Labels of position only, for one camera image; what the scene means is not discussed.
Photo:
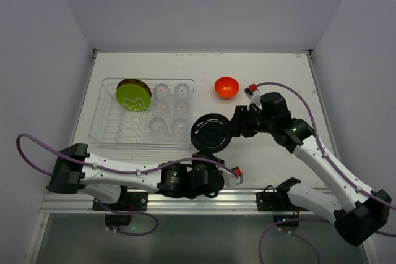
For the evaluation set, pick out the clear glass back left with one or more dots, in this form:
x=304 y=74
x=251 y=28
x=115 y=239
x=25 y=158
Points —
x=161 y=91

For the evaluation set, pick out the clear plastic dish rack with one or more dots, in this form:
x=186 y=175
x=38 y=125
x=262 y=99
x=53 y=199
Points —
x=114 y=125

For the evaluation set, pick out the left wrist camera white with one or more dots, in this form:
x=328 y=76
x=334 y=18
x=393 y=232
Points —
x=234 y=178

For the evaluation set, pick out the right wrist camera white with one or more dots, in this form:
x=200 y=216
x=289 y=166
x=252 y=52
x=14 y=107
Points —
x=254 y=95

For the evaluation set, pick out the clear glass middle left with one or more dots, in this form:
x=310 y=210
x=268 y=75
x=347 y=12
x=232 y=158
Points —
x=160 y=108

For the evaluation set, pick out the black plate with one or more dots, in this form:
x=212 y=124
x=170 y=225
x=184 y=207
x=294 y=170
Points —
x=208 y=133

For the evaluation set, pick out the clear glass front left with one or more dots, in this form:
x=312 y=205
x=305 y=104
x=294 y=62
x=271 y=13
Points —
x=158 y=127

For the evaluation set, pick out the aluminium front rail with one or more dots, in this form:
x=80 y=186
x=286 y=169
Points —
x=228 y=202

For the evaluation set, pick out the lime green plate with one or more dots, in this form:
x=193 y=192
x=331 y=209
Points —
x=133 y=97

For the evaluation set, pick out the clear glass middle right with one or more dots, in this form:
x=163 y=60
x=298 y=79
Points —
x=181 y=108

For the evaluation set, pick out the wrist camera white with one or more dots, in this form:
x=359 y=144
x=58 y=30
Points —
x=254 y=95
x=234 y=178

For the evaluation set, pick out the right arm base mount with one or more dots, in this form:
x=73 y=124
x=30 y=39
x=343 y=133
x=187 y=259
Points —
x=282 y=210

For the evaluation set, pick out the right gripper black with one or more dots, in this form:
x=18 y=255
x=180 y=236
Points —
x=236 y=122

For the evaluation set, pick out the clear glass back right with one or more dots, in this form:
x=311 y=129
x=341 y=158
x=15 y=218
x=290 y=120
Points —
x=182 y=91

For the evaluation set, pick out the clear glass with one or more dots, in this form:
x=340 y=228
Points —
x=182 y=91
x=158 y=127
x=161 y=91
x=180 y=128
x=181 y=108
x=160 y=108

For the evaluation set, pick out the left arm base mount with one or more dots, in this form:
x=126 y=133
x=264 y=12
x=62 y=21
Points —
x=119 y=214

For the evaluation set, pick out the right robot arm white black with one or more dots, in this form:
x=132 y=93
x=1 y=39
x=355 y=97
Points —
x=356 y=210

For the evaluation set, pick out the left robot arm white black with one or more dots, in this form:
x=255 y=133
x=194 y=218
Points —
x=77 y=170

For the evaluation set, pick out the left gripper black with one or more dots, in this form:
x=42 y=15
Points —
x=207 y=157

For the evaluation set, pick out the orange plastic bowl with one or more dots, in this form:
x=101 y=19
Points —
x=226 y=87

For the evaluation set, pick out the clear glass front right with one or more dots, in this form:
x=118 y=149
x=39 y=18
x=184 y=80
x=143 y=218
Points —
x=180 y=128

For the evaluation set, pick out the olive yellow plate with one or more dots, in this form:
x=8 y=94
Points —
x=135 y=82

